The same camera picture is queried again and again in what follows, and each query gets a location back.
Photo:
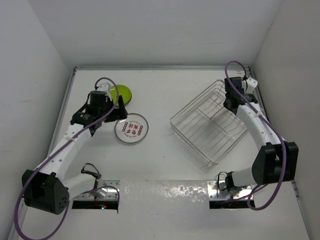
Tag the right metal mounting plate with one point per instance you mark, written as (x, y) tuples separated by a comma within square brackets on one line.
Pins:
[(217, 192)]

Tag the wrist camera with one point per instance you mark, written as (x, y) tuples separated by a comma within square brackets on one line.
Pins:
[(105, 87), (249, 85)]

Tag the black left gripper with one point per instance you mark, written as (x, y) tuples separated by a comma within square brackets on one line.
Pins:
[(118, 113)]

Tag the back aluminium frame rail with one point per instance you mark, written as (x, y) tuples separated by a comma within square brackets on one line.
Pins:
[(149, 67)]

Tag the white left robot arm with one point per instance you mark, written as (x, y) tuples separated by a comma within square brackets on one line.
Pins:
[(46, 187)]

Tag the metal mounting plate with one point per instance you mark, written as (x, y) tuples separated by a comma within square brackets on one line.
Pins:
[(103, 190), (217, 192)]

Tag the right aluminium frame rail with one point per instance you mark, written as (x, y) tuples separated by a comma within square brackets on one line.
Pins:
[(257, 94)]

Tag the lime green plate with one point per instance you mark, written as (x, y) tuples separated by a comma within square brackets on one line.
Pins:
[(124, 91)]

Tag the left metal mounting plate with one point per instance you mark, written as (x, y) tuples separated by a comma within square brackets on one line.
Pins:
[(103, 190)]

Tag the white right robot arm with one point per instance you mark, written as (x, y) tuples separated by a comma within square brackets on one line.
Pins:
[(276, 158)]

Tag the wire dish rack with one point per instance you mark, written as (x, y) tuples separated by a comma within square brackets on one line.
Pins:
[(207, 128)]

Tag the left aluminium frame rail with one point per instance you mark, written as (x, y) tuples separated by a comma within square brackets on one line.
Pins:
[(22, 208)]

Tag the aluminium frame rail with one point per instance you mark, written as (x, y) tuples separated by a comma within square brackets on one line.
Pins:
[(257, 94), (149, 67), (22, 208)]

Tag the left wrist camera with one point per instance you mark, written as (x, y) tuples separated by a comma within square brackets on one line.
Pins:
[(105, 87)]

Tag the white plate red characters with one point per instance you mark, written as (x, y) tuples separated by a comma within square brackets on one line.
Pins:
[(131, 130)]

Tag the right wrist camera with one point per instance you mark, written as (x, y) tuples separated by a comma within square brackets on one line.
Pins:
[(249, 85)]

